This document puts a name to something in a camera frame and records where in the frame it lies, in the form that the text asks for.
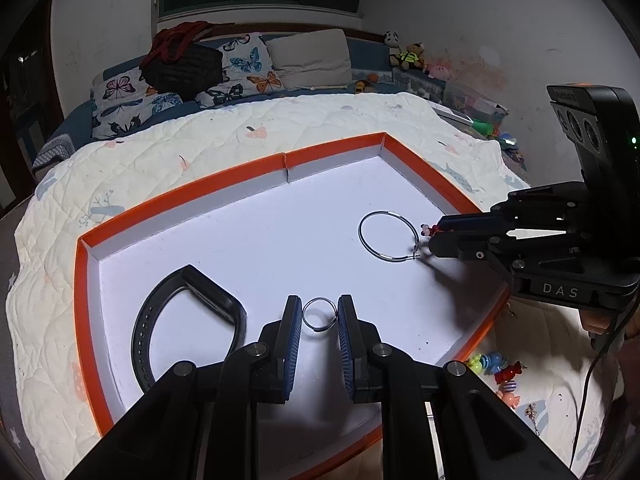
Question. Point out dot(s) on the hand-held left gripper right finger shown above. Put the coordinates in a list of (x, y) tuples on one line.
[(345, 342)]

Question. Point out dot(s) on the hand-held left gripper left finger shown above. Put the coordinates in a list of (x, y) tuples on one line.
[(291, 342)]

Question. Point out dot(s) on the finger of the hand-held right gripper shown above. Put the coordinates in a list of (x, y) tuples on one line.
[(460, 247), (470, 223)]

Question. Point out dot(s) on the small red charm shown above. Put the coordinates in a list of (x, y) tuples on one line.
[(429, 230)]

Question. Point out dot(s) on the orange-rimmed white tray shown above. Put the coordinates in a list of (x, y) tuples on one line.
[(280, 240)]

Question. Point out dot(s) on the person's right hand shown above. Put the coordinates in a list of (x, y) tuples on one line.
[(597, 321)]

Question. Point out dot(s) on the black smart band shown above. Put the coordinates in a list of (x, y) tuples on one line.
[(220, 305)]

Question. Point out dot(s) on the green toy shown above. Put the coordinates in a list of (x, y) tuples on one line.
[(486, 127)]

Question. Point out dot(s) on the large silver hoop earring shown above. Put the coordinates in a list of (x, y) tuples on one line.
[(361, 232)]

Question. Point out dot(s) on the clear plastic storage box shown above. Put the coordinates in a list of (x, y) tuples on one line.
[(472, 102)]

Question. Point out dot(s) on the small colourful toy figures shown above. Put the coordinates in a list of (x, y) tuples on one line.
[(492, 365)]

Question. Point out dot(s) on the pink plush toy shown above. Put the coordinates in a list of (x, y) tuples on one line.
[(439, 71)]

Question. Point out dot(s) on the plush toys on shelf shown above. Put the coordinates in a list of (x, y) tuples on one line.
[(411, 56)]

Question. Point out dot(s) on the small silver pendant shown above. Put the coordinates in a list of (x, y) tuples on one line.
[(533, 412)]

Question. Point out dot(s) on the panda plush toy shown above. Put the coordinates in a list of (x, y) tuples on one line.
[(391, 38)]

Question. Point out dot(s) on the cream printed quilt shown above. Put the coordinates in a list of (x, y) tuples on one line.
[(150, 170)]

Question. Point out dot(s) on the grey pillow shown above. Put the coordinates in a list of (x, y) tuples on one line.
[(312, 57)]

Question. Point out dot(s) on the butterfly print pillow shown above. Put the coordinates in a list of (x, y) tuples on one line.
[(125, 97), (247, 67)]

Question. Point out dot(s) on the black bag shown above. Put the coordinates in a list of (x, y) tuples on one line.
[(185, 72)]

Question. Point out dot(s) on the grey striped cloth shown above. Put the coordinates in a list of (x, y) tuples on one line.
[(52, 152)]

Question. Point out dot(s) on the red cloth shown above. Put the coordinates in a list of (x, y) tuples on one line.
[(172, 40)]

